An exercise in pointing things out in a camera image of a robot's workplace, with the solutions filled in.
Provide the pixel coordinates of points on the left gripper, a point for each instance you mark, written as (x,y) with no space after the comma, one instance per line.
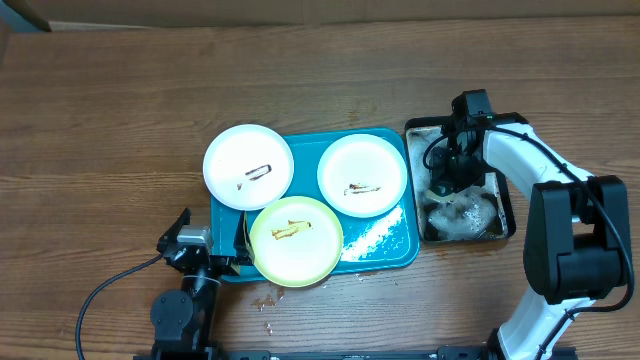
(243,251)

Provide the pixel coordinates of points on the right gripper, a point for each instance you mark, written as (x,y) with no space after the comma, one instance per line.
(441,176)

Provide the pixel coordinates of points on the white plate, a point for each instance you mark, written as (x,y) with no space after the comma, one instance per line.
(247,167)
(362,175)

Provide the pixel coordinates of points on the yellow green sponge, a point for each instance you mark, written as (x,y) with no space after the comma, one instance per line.
(432,196)

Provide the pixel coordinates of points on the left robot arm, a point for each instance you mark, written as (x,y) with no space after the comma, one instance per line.
(183,318)

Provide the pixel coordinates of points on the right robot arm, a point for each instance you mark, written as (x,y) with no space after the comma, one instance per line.
(577,253)

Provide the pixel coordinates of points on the black soapy water tray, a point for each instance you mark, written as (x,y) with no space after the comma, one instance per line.
(479,213)

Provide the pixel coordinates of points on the yellow-green plate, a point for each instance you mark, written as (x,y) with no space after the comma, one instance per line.
(296,241)

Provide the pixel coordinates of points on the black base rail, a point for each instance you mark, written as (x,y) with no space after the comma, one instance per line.
(442,353)

